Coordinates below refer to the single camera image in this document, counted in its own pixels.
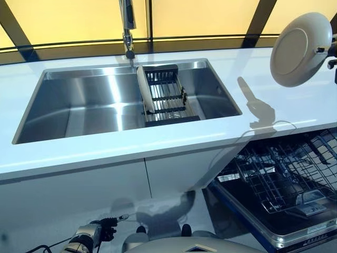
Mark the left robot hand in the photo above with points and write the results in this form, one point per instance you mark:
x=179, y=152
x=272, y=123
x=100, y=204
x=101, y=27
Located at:
x=108, y=229

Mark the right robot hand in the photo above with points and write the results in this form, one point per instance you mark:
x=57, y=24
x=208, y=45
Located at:
x=332, y=64

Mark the cream round plate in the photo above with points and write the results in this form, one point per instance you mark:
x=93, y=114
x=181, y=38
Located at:
x=144, y=89
x=292, y=52

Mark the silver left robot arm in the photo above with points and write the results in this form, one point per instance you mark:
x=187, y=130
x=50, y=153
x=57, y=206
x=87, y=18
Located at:
x=84, y=235

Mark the white robot body base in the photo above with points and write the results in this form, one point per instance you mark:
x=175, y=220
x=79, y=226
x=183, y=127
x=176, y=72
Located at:
x=135, y=241

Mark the dark left robot foot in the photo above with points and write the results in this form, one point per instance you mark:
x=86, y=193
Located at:
x=141, y=229

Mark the dark robot foot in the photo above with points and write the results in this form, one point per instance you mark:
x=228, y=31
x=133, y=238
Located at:
x=141, y=229
x=186, y=229

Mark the white glossy cabinet door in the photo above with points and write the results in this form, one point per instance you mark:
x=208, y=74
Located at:
x=73, y=182
x=184, y=168

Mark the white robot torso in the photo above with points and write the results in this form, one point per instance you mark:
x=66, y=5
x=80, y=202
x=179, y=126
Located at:
x=179, y=246

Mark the dark right robot foot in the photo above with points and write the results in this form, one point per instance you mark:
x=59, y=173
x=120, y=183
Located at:
x=186, y=229

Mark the white right robot leg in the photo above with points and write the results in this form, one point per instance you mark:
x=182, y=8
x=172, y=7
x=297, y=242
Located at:
x=205, y=235

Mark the black sink dish rack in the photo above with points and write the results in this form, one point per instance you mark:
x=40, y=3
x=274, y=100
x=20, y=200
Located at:
x=171, y=121

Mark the stainless steel sink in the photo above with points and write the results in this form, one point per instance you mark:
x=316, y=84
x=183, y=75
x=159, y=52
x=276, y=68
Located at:
x=79, y=105

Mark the chrome kitchen faucet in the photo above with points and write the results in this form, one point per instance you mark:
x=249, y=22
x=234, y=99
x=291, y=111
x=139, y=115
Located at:
x=127, y=15

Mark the dark window frame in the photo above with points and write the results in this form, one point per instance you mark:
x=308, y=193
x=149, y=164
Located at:
x=15, y=26

